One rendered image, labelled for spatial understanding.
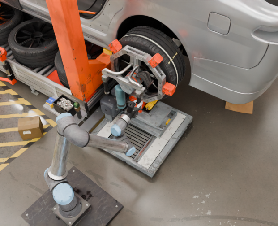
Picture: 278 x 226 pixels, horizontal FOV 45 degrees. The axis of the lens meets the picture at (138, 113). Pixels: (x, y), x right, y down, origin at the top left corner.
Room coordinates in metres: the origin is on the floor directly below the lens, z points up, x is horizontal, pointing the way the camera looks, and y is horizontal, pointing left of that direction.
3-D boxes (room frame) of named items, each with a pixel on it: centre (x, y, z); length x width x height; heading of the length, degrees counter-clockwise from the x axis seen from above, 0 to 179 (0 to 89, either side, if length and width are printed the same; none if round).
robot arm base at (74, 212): (1.14, 0.59, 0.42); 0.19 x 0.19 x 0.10
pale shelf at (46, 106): (2.10, 0.72, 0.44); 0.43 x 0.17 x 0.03; 54
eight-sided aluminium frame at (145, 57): (2.11, 0.00, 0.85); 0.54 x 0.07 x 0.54; 54
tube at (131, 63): (2.07, 0.15, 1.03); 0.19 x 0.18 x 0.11; 144
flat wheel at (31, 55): (3.22, 1.15, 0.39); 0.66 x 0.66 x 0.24
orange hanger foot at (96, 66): (2.51, 0.34, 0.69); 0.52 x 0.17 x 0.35; 144
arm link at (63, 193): (1.15, 0.60, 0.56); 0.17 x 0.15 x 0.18; 30
